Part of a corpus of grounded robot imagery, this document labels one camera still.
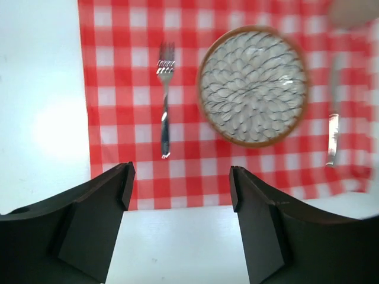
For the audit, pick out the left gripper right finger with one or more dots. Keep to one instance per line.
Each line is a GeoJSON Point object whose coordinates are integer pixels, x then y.
{"type": "Point", "coordinates": [286, 240]}

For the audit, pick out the red white checkered cloth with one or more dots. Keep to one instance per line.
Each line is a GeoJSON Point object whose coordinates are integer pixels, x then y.
{"type": "Point", "coordinates": [120, 46]}

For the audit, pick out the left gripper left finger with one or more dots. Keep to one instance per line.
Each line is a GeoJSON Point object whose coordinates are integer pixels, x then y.
{"type": "Point", "coordinates": [69, 237]}

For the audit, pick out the beige cup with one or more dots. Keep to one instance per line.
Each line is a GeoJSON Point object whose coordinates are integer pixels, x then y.
{"type": "Point", "coordinates": [352, 13]}

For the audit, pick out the silver table knife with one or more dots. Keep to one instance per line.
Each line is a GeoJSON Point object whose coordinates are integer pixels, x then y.
{"type": "Point", "coordinates": [333, 131]}

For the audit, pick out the floral patterned plate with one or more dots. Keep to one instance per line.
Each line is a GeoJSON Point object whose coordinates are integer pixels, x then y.
{"type": "Point", "coordinates": [253, 86]}

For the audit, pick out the silver fork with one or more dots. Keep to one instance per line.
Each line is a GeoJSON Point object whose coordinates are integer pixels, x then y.
{"type": "Point", "coordinates": [165, 73]}

